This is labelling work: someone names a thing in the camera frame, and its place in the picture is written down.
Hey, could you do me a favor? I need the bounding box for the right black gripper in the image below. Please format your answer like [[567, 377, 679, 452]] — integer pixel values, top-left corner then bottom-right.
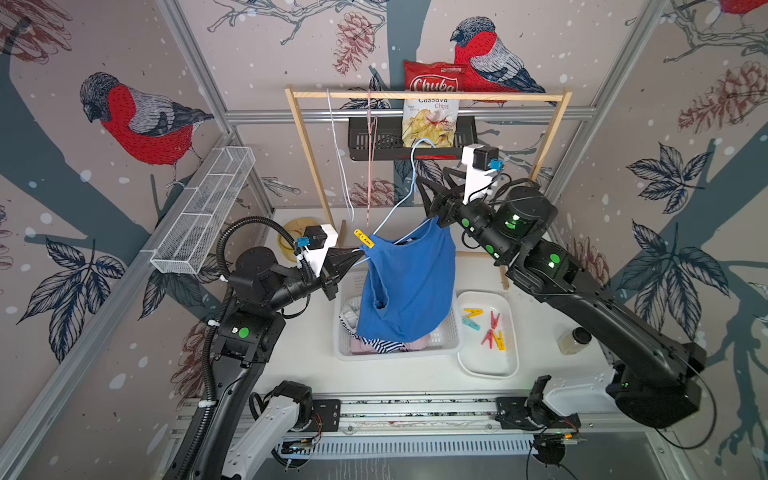
[[419, 166, 518, 269]]

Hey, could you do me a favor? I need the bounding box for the light blue wire hanger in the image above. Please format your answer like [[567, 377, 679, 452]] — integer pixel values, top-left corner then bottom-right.
[[350, 137, 439, 268]]

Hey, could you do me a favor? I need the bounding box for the white wire hanger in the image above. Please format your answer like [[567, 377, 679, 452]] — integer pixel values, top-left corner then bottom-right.
[[326, 89, 355, 221]]

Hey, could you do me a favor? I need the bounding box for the blue tank top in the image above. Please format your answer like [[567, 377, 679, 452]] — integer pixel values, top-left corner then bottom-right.
[[356, 218, 456, 343]]

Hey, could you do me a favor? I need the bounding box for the pink tank top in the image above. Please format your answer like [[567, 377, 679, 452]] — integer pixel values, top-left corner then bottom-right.
[[350, 335, 431, 355]]

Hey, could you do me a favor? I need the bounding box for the striped tank top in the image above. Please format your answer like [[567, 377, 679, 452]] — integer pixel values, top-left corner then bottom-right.
[[338, 293, 409, 355]]

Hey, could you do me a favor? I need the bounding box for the red clothespin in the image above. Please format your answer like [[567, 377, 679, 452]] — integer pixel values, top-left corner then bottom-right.
[[490, 311, 501, 330], [482, 329, 496, 349]]

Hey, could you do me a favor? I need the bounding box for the pink wire hanger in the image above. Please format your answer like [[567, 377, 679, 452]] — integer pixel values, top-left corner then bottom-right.
[[366, 90, 378, 226]]

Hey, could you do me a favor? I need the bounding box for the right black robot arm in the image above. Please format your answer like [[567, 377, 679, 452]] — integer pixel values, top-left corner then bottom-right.
[[415, 168, 706, 429]]

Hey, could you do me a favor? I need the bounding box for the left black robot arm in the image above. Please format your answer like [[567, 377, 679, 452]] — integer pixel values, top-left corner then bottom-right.
[[164, 216, 363, 479]]

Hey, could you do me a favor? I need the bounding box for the yellow steamer with buns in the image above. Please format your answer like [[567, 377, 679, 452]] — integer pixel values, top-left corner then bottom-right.
[[277, 217, 322, 263]]

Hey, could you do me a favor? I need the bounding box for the red chips bag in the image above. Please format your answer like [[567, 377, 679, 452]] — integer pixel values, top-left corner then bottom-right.
[[401, 60, 465, 160]]

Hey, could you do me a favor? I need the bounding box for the white perforated basket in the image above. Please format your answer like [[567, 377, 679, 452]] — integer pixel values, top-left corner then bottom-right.
[[332, 268, 463, 361]]

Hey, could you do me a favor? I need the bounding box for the white plastic tray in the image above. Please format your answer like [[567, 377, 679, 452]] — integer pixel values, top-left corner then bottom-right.
[[457, 291, 520, 380]]

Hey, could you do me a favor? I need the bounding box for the wooden clothes rack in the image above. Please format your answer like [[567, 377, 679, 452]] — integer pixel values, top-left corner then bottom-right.
[[285, 86, 583, 296]]

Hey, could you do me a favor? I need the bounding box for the spice jar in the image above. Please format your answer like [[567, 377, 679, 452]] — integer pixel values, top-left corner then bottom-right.
[[557, 327, 593, 355]]

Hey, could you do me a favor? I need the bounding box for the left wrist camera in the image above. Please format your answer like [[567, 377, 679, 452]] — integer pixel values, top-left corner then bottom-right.
[[295, 224, 338, 277]]

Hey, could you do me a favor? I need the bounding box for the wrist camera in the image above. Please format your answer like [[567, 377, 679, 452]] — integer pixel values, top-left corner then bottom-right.
[[295, 224, 338, 277], [461, 144, 503, 204]]

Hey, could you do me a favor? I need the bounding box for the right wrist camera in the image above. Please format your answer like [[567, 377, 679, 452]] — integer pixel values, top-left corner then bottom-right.
[[461, 144, 503, 204]]

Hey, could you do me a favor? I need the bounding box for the black wall basket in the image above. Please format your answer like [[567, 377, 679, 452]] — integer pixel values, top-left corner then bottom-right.
[[348, 117, 478, 162]]

